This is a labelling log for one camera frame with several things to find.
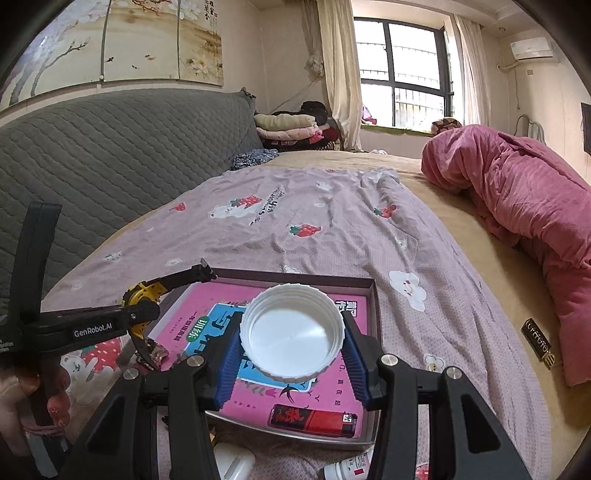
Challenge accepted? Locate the white plastic jar lid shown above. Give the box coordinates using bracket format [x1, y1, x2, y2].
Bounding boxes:
[239, 284, 345, 384]

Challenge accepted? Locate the pink strawberry print blanket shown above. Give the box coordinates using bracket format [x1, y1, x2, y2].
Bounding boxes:
[42, 167, 551, 479]

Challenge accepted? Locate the black framed window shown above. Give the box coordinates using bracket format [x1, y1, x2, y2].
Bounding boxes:
[353, 17, 453, 133]

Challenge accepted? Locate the white earbuds case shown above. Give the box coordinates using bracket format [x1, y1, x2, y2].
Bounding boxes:
[213, 443, 256, 480]

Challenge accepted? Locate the black gold label box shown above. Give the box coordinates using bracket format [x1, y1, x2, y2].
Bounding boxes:
[521, 318, 556, 370]

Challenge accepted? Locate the red black lighter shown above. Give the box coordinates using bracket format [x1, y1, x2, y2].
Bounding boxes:
[267, 404, 358, 438]

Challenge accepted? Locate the white air conditioner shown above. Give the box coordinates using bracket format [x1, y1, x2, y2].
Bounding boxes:
[510, 37, 554, 61]

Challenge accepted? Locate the pink rolled quilt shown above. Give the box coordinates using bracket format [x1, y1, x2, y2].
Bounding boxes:
[422, 125, 590, 386]

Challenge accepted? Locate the small white pill bottle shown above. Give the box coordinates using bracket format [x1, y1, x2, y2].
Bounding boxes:
[322, 448, 374, 480]

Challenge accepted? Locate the dark patterned cloth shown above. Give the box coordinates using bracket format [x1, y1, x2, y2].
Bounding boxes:
[230, 149, 280, 171]

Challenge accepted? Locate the grey quilted headboard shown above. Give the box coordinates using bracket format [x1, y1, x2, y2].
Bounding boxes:
[1, 89, 262, 313]

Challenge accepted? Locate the stack of folded clothes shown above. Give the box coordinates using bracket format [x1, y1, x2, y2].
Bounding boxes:
[254, 101, 342, 152]

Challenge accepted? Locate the beige bed sheet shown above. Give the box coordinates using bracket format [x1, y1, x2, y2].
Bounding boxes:
[267, 151, 590, 478]

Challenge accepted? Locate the cream curtain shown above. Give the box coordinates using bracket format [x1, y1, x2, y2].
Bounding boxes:
[301, 1, 363, 150]

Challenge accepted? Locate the person's left hand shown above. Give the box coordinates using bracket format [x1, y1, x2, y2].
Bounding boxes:
[1, 361, 70, 457]

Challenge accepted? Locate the pink Chinese workbook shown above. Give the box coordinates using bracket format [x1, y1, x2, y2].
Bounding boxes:
[149, 281, 370, 439]

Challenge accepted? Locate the floral wall painting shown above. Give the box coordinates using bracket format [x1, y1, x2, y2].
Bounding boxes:
[1, 0, 223, 108]

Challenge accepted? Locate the wall television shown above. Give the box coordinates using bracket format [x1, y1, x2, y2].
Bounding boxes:
[581, 103, 591, 155]

